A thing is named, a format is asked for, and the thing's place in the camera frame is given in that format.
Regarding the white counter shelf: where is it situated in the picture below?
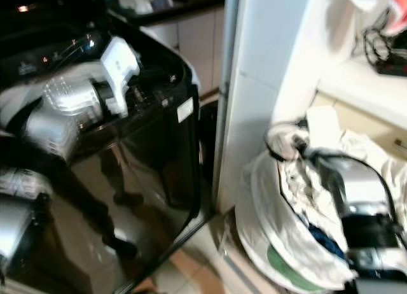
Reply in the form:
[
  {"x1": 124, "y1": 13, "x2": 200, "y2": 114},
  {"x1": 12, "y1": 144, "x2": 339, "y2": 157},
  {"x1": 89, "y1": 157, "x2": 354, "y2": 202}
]
[{"x1": 317, "y1": 55, "x2": 407, "y2": 134}]

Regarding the white mesh laundry basket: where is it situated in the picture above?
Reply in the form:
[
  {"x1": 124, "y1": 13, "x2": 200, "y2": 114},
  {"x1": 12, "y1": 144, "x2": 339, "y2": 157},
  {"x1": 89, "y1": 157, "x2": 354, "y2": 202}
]
[{"x1": 232, "y1": 119, "x2": 407, "y2": 294}]

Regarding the red and white cloth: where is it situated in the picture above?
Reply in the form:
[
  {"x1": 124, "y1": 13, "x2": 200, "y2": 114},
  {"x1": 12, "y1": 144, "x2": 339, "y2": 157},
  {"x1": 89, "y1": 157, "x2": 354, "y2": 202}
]
[{"x1": 348, "y1": 0, "x2": 407, "y2": 37}]

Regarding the white sticker label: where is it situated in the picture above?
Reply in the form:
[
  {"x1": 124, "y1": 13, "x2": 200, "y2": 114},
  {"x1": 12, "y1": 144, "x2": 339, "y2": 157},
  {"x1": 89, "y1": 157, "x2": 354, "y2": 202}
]
[{"x1": 177, "y1": 97, "x2": 195, "y2": 123}]

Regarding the beige crumpled garment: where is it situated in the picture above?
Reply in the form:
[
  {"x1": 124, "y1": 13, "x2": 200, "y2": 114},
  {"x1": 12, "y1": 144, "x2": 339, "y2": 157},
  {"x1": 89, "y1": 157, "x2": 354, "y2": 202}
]
[{"x1": 277, "y1": 132, "x2": 389, "y2": 263}]

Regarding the white tall cabinet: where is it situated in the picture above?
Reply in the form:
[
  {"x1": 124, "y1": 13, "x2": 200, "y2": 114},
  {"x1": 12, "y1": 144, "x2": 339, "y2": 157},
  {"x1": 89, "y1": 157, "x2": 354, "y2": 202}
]
[{"x1": 213, "y1": 0, "x2": 357, "y2": 213}]

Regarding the dark blue garment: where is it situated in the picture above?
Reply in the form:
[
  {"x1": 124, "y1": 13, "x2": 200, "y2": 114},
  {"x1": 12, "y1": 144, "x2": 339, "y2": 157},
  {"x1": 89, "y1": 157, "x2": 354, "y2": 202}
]
[{"x1": 305, "y1": 221, "x2": 350, "y2": 263}]

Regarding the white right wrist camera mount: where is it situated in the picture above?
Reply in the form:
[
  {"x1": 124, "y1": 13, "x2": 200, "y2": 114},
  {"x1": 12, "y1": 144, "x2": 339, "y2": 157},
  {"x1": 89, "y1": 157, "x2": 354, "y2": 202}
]
[{"x1": 305, "y1": 106, "x2": 348, "y2": 150}]

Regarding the black top-loading washing machine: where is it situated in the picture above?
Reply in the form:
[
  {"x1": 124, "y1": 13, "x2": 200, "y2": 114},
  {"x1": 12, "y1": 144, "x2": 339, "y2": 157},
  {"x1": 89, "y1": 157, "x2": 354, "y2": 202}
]
[{"x1": 0, "y1": 11, "x2": 203, "y2": 294}]

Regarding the green garment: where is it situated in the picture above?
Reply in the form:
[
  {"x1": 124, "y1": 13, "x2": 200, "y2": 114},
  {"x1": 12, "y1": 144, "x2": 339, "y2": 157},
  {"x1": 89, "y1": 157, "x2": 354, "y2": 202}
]
[{"x1": 266, "y1": 244, "x2": 331, "y2": 293}]

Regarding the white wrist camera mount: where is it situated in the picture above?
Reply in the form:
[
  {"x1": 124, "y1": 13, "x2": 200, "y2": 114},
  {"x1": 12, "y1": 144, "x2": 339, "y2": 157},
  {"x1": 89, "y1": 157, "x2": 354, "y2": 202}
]
[
  {"x1": 100, "y1": 37, "x2": 142, "y2": 116},
  {"x1": 305, "y1": 106, "x2": 348, "y2": 150}
]

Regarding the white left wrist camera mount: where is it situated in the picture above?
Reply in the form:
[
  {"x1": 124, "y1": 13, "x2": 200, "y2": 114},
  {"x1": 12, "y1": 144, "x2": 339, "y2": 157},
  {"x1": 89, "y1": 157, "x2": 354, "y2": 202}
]
[{"x1": 100, "y1": 37, "x2": 142, "y2": 116}]

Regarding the black wire rack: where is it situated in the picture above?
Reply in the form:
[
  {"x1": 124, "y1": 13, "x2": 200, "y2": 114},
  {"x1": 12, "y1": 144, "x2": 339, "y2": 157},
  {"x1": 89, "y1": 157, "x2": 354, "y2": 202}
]
[{"x1": 361, "y1": 11, "x2": 407, "y2": 77}]

